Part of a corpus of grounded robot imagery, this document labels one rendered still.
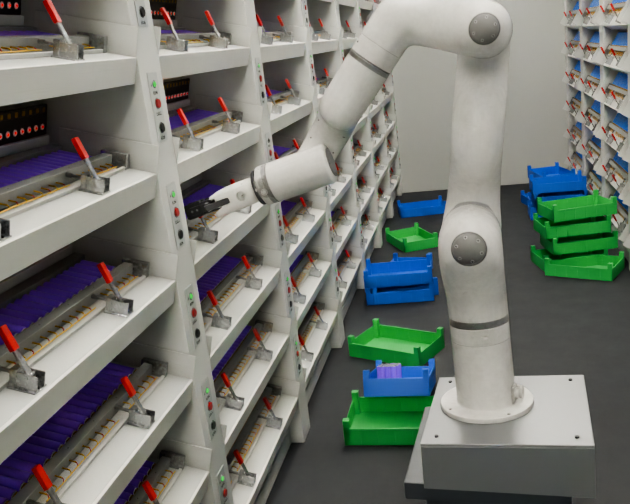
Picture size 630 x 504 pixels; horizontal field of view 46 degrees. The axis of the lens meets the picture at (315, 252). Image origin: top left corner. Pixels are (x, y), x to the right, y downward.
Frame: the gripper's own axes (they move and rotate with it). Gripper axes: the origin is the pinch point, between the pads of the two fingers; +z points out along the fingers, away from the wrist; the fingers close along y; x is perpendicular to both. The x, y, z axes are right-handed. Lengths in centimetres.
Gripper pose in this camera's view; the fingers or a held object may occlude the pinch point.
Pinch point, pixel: (196, 209)
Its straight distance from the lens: 161.3
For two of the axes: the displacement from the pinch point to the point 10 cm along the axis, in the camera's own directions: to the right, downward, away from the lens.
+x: -3.5, -9.1, -2.0
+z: -9.2, 2.9, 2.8
